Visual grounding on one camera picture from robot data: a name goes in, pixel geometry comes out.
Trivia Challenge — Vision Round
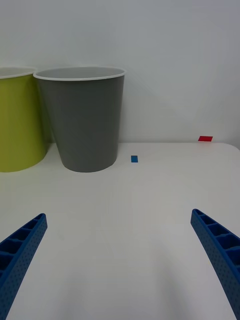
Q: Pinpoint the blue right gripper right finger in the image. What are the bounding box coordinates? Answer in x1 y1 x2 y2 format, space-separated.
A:
190 208 240 320

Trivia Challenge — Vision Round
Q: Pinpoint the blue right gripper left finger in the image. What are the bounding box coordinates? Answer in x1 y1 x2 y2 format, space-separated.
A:
0 212 48 320

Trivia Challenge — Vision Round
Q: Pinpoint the yellow-green plastic bin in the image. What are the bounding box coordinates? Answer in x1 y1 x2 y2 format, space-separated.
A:
0 66 49 173

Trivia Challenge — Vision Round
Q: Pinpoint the grey plastic bin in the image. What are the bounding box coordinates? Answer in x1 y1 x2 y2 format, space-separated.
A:
32 66 128 173

